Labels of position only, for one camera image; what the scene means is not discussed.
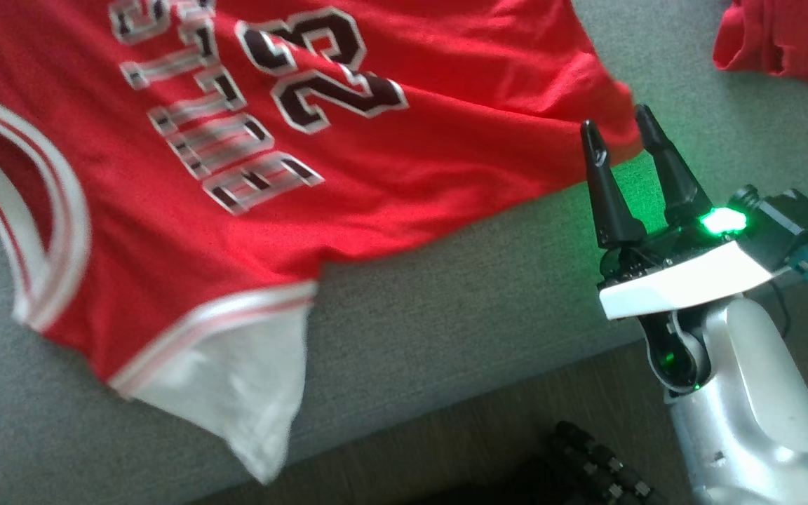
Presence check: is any grey sofa chaise seat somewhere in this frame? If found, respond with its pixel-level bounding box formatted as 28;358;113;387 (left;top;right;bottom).
0;0;808;505

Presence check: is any red basketball jersey number 23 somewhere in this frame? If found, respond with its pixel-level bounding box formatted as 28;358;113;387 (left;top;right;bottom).
0;0;645;486

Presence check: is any red folded garment white trim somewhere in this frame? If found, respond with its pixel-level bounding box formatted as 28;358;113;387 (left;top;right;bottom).
711;0;808;90

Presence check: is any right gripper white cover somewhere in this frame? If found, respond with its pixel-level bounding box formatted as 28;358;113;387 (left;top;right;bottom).
579;105;795;323

